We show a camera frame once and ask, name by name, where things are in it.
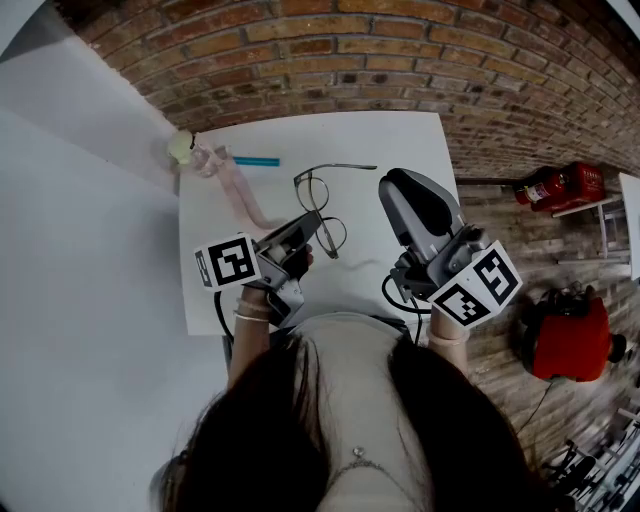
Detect person's right forearm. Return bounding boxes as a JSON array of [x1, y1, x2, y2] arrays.
[[427, 307, 474, 382]]

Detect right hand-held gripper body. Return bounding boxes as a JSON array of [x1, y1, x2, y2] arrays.
[[389, 224, 524, 331]]

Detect black metal stand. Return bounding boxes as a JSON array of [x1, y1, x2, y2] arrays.
[[542, 407, 640, 507]]

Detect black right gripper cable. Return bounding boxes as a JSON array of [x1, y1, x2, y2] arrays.
[[382, 272, 432, 346]]

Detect black floor cable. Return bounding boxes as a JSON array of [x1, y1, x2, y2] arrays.
[[517, 379, 554, 436]]

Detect red extinguisher box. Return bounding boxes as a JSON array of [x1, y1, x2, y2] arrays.
[[532, 160, 606, 212]]

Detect silver pendant necklace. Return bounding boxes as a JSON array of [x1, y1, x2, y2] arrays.
[[329, 443, 401, 482]]

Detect pale pink ribbon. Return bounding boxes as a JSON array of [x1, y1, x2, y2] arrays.
[[213, 143, 287, 229]]

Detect pink wrist bangle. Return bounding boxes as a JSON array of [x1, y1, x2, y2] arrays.
[[429, 327, 471, 347]]

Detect person's left forearm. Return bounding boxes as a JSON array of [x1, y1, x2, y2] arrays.
[[227, 287, 274, 387]]

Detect person's white top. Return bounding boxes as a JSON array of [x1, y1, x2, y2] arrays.
[[292, 312, 436, 512]]

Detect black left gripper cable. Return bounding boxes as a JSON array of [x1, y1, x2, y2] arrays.
[[213, 289, 235, 337]]

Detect thin metal-frame eyeglasses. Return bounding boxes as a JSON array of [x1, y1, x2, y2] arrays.
[[293, 162, 379, 261]]

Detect white metal rack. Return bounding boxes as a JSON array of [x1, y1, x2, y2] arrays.
[[552, 194, 631, 261]]

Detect red fire extinguisher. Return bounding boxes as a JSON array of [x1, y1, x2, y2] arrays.
[[514, 167, 571, 206]]

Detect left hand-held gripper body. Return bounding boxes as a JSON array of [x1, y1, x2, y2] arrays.
[[193, 231, 307, 330]]

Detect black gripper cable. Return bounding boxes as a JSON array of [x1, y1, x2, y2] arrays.
[[213, 289, 235, 337], [382, 272, 432, 346]]

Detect person's left hand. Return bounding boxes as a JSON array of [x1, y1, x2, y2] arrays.
[[283, 242, 316, 282]]

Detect cream plush ball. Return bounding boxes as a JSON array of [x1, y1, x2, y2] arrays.
[[167, 129, 196, 166]]

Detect white side table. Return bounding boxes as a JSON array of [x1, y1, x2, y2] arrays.
[[617, 172, 640, 281]]

